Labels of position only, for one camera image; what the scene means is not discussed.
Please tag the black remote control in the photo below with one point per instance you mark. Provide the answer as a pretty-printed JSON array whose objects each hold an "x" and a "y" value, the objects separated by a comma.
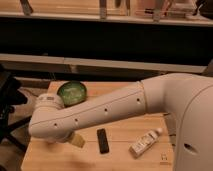
[{"x": 102, "y": 141}]

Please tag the green bowl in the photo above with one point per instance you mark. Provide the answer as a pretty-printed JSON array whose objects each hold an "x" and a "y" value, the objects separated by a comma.
[{"x": 72, "y": 93}]

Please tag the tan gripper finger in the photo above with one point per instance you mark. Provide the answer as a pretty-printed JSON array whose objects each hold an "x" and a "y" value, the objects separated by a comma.
[{"x": 77, "y": 140}]

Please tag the white plastic bottle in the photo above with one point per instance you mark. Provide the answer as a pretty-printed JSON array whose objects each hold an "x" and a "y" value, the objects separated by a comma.
[{"x": 145, "y": 142}]

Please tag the black office chair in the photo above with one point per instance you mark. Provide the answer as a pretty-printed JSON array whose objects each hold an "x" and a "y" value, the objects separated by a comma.
[{"x": 10, "y": 96}]

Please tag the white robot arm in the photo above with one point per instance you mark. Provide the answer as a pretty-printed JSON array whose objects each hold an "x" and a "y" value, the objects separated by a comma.
[{"x": 188, "y": 97}]

